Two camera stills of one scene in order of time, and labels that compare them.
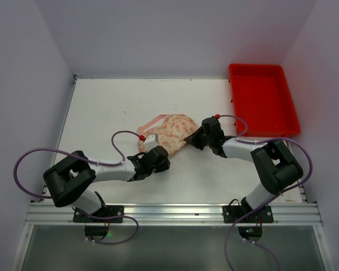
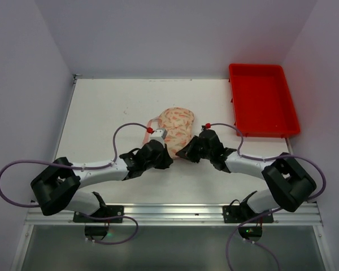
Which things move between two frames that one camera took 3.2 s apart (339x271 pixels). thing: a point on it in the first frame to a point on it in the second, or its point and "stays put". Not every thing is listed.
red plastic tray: [263, 103] stays put
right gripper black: [201, 137] to [195, 147]
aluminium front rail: [174, 214] stays put
